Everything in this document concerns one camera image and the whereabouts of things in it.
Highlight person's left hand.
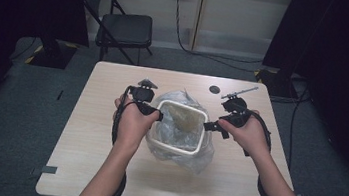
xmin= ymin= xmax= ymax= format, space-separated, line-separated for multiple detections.
xmin=108 ymin=93 xmax=163 ymax=152

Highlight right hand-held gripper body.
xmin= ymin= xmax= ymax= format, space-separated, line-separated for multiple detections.
xmin=217 ymin=82 xmax=260 ymax=129

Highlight thin black floor cable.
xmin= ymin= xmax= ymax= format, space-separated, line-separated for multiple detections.
xmin=9 ymin=34 xmax=38 ymax=64

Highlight black power cable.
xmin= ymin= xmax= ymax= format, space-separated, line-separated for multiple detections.
xmin=166 ymin=0 xmax=273 ymax=75

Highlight clear plastic bag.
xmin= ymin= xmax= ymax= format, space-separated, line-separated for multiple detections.
xmin=141 ymin=85 xmax=222 ymax=177

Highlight vertical wooden wall strip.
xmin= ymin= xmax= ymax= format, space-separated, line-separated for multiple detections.
xmin=186 ymin=0 xmax=208 ymax=53

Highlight person's right hand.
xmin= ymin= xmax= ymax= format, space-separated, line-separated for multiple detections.
xmin=213 ymin=106 xmax=275 ymax=160

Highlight black floor cables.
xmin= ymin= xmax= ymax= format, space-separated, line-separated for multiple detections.
xmin=261 ymin=73 xmax=314 ymax=172

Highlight black folding chair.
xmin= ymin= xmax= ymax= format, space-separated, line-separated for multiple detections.
xmin=69 ymin=0 xmax=160 ymax=68

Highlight black stand base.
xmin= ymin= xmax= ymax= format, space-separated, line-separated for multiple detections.
xmin=252 ymin=67 xmax=300 ymax=100

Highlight dark round table grommet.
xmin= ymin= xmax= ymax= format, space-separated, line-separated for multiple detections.
xmin=207 ymin=84 xmax=222 ymax=96

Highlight left hand-held gripper cable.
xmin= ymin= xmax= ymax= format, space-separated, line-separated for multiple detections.
xmin=93 ymin=83 xmax=141 ymax=196

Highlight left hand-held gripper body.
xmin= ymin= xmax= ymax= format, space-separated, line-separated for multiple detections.
xmin=128 ymin=77 xmax=160 ymax=106

